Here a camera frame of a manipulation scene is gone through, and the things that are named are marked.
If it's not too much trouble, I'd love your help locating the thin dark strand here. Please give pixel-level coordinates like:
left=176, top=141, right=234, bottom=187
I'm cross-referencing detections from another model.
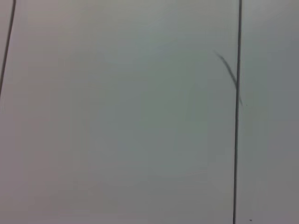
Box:
left=214, top=50, right=244, bottom=107

